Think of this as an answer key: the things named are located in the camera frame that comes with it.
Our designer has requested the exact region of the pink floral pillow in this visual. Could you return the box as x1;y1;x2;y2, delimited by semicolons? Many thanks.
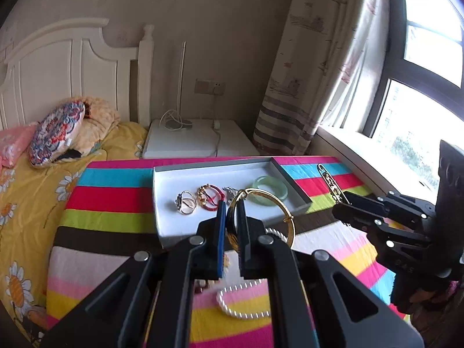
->
0;122;38;168

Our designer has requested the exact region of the silver rhinestone brooch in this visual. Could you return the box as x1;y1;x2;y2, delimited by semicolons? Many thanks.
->
222;186;238;205

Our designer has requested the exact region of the gold interlocked ring brooch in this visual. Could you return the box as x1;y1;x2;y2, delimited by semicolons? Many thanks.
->
175;190;197;215

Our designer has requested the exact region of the wall power socket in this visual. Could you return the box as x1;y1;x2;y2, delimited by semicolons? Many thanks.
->
194;79;226;96

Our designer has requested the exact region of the striped patterned curtain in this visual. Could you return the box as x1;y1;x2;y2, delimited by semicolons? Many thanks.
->
253;0;389;155

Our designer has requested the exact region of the striped colourful blanket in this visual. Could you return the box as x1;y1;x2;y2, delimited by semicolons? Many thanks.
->
46;159;394;347

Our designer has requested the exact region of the yellow floral bedsheet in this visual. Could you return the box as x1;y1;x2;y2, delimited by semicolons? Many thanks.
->
1;123;148;347

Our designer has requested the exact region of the white nightstand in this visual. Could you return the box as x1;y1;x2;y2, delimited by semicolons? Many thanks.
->
142;119;259;159

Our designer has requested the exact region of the green jade bangle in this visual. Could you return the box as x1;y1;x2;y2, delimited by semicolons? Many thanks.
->
249;175;289;206

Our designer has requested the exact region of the white pearl necklace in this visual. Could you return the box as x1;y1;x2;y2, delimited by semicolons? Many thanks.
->
215;278;272;321

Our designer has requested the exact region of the green pendant pearl necklace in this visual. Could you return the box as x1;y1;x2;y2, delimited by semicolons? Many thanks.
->
264;225;291;243

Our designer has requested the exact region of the white bed headboard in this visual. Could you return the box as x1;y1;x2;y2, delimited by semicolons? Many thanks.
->
1;17;154;130

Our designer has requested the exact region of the dark framed window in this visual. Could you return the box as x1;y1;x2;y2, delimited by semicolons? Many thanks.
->
363;0;463;196

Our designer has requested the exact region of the grey jewelry tray box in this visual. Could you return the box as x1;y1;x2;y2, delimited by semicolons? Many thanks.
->
153;157;312;248

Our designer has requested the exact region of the white charging cable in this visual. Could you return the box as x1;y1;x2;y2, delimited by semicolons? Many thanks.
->
158;109;223;159

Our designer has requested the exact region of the patterned round cushion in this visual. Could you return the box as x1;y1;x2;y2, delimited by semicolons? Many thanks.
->
28;100;86;168

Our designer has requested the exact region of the beige fleece blanket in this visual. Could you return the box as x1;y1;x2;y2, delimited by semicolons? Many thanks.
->
55;97;120;162

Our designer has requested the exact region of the slim silver desk lamp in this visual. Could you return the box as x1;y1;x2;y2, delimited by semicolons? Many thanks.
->
165;41;187;131

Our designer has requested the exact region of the gold bangle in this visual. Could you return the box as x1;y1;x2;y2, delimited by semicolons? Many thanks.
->
226;188;295;252

